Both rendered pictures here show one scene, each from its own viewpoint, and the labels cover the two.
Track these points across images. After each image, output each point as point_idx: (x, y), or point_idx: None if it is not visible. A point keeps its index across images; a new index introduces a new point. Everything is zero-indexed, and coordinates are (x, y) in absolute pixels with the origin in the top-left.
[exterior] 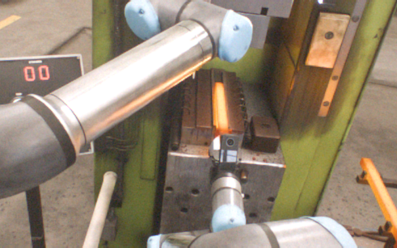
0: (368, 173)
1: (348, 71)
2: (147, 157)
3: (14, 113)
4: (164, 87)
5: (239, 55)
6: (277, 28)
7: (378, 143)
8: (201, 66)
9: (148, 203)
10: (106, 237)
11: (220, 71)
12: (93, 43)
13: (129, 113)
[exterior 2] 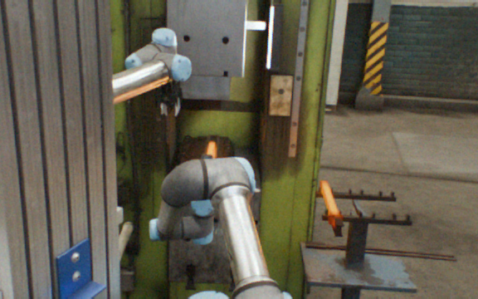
0: (322, 188)
1: (304, 119)
2: (158, 205)
3: None
4: (141, 87)
5: (184, 76)
6: (257, 100)
7: (407, 226)
8: (163, 81)
9: (162, 251)
10: (126, 286)
11: (215, 135)
12: None
13: (124, 96)
